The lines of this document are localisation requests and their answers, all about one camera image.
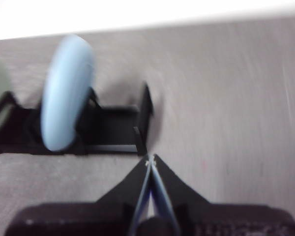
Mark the green round plate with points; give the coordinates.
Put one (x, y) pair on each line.
(0, 78)

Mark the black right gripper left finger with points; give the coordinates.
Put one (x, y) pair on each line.
(130, 189)

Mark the black plate rack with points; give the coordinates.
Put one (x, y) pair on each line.
(110, 123)

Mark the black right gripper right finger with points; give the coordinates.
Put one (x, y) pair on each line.
(174, 191)

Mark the blue round plate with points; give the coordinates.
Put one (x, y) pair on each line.
(66, 98)

